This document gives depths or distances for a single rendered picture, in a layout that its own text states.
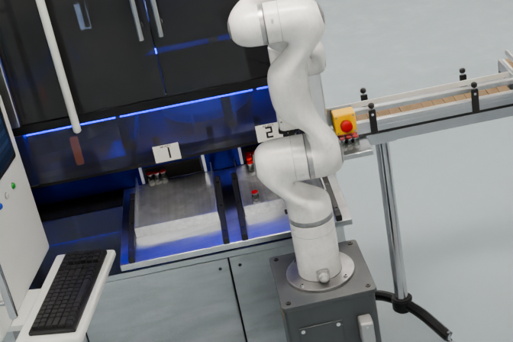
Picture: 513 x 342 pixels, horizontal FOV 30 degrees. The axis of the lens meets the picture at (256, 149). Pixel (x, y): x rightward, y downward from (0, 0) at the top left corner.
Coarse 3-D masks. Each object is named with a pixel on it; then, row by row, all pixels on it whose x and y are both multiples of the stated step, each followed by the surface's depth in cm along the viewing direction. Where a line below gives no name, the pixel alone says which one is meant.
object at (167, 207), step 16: (192, 176) 324; (208, 176) 322; (144, 192) 319; (160, 192) 317; (176, 192) 316; (192, 192) 314; (208, 192) 312; (144, 208) 310; (160, 208) 308; (176, 208) 306; (192, 208) 304; (208, 208) 302; (144, 224) 300; (160, 224) 293; (176, 224) 294; (192, 224) 294
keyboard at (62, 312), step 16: (64, 256) 304; (80, 256) 300; (96, 256) 298; (64, 272) 294; (80, 272) 293; (96, 272) 293; (64, 288) 286; (80, 288) 284; (48, 304) 280; (64, 304) 278; (80, 304) 278; (48, 320) 273; (64, 320) 271
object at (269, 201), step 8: (240, 168) 323; (240, 176) 318; (248, 176) 317; (256, 176) 316; (240, 184) 313; (248, 184) 312; (256, 184) 311; (312, 184) 305; (320, 184) 304; (240, 192) 301; (248, 192) 307; (264, 192) 305; (272, 192) 305; (248, 200) 303; (264, 200) 301; (272, 200) 294; (280, 200) 294; (248, 208) 294; (256, 208) 294; (264, 208) 294; (272, 208) 295; (280, 208) 295
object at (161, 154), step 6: (168, 144) 310; (174, 144) 310; (156, 150) 311; (162, 150) 311; (174, 150) 311; (156, 156) 312; (162, 156) 312; (168, 156) 312; (174, 156) 312; (180, 156) 313; (156, 162) 313; (162, 162) 313
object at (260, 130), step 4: (264, 124) 311; (268, 124) 311; (272, 124) 311; (276, 124) 311; (256, 128) 311; (260, 128) 311; (264, 128) 311; (268, 128) 311; (272, 128) 312; (276, 128) 312; (256, 132) 312; (260, 132) 312; (264, 132) 312; (276, 132) 312; (256, 136) 312; (260, 136) 312; (264, 136) 313; (276, 136) 313; (280, 136) 313; (260, 140) 313; (264, 140) 313
